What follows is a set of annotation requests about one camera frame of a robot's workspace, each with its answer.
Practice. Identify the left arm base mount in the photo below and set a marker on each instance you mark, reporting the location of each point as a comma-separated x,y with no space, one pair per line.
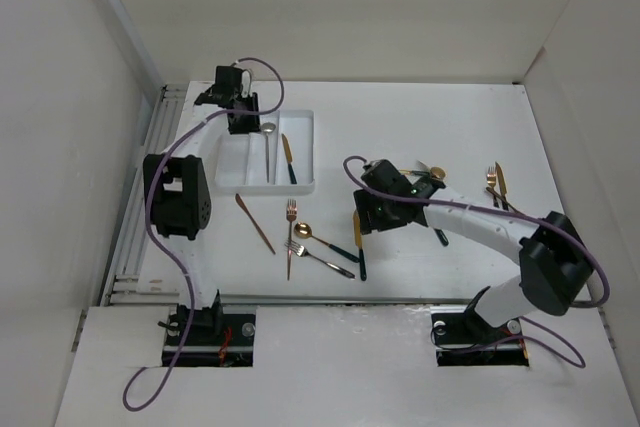
215,339

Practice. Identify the rose gold knife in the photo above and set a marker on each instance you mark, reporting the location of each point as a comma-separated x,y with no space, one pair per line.
242,205

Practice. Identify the silver spoon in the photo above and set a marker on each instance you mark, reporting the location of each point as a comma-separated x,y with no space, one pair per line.
267,128

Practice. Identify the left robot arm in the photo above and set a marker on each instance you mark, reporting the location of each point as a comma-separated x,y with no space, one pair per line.
178,205

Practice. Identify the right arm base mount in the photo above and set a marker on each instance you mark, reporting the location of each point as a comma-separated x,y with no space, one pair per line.
459,343

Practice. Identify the silver rose fork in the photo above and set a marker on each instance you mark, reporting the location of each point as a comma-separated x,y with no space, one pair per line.
303,252

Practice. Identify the white cutlery tray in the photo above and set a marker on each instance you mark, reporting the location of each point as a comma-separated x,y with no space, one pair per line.
240,159

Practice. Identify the rose gold fork long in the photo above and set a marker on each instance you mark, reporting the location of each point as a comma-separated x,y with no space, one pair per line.
291,217

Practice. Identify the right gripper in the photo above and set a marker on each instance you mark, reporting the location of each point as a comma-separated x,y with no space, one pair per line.
365,201

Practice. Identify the gold fork green handle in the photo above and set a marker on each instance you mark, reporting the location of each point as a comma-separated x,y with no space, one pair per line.
442,237

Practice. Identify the gold spoon green handle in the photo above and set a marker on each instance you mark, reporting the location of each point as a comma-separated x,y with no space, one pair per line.
435,174
304,231

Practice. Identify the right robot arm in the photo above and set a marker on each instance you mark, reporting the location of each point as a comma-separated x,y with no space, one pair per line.
553,263

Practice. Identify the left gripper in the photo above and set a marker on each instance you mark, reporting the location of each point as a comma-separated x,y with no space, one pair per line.
250,126

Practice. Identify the gold knife green handle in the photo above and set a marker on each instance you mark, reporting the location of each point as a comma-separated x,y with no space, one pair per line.
502,186
359,244
289,159

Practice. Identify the rose gold fork right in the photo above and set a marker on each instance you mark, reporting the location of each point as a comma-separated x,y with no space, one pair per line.
491,179

